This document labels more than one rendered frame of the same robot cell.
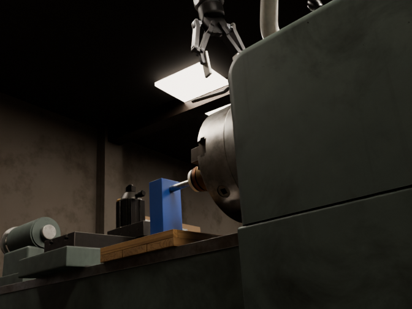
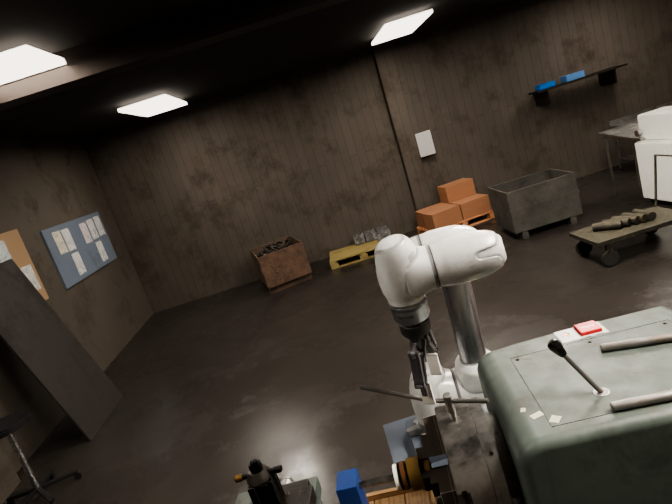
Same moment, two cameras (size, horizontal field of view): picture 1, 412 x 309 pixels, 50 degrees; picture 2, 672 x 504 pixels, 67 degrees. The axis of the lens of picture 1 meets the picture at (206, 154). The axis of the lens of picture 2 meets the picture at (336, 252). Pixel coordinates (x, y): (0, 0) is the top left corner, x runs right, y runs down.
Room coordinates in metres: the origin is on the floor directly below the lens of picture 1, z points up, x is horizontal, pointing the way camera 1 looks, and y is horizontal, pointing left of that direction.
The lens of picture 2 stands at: (0.20, 0.70, 2.03)
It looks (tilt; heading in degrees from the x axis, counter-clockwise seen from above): 13 degrees down; 326
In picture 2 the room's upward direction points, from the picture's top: 18 degrees counter-clockwise
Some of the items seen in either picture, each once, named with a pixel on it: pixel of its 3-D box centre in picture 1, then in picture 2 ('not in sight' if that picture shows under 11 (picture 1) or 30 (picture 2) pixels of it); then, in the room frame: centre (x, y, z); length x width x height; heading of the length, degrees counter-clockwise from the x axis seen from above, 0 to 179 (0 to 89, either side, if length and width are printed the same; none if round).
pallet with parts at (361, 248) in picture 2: not in sight; (360, 245); (6.66, -4.19, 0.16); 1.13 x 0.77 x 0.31; 56
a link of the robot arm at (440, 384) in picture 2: not in sight; (432, 390); (1.58, -0.47, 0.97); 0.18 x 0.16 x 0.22; 48
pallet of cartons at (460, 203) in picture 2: not in sight; (450, 207); (5.72, -5.47, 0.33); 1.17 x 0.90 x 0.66; 56
